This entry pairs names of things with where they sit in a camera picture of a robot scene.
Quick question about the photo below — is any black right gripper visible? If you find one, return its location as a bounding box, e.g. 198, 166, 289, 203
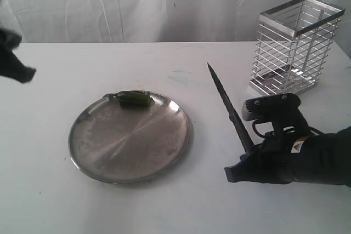
224, 132, 313, 185

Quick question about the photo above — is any black kitchen knife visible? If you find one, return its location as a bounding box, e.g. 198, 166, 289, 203
207, 63, 254, 153

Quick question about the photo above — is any green chili pepper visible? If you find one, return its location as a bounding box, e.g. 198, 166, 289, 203
103, 90, 151, 106

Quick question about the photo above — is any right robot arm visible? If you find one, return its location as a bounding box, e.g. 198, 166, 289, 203
224, 128, 350, 186

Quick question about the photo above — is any white backdrop curtain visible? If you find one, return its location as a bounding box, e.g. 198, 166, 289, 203
1, 0, 350, 42

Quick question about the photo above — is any round steel plate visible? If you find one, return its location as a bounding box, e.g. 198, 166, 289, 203
68, 90, 194, 184

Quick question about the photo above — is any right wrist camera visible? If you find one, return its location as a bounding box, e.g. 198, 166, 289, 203
241, 93, 310, 136

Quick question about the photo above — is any wire metal utensil holder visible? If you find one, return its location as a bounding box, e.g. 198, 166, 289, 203
250, 0, 345, 95

